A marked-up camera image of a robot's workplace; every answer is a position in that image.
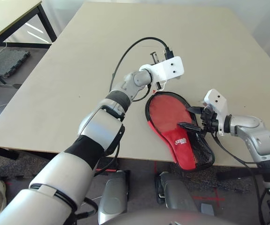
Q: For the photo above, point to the black main table frame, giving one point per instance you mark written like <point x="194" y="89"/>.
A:
<point x="1" y="152"/>

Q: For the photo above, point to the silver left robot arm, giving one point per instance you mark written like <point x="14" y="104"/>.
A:
<point x="102" y="131"/>

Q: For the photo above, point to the dark speckled rubber mat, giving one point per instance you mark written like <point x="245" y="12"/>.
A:
<point x="19" y="168"/>
<point x="207" y="180"/>

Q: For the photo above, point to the grey foam floor mat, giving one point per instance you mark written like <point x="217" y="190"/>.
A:
<point x="9" y="63"/>

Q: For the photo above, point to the beige side table black frame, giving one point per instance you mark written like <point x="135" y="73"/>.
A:
<point x="5" y="21"/>

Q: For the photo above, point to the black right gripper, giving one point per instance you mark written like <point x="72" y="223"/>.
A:
<point x="210" y="119"/>

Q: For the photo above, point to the grey robot torso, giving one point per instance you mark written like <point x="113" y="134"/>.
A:
<point x="172" y="219"/>

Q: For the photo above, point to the grey left robot leg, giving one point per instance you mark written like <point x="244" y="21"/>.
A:
<point x="112" y="199"/>

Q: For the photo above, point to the grey robot leg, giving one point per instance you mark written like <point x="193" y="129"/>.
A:
<point x="112" y="199"/>
<point x="178" y="193"/>

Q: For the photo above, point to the red black paddle case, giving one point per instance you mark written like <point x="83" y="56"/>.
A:
<point x="179" y="150"/>

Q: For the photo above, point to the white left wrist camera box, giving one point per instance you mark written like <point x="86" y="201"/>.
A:
<point x="170" y="69"/>

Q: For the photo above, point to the small grey floor box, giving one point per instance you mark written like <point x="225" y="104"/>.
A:
<point x="207" y="208"/>

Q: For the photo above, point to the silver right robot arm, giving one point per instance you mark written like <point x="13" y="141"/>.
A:
<point x="261" y="136"/>

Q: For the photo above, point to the grey right robot leg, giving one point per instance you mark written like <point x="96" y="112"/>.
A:
<point x="178" y="193"/>

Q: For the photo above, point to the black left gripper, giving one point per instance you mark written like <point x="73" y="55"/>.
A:
<point x="154" y="58"/>

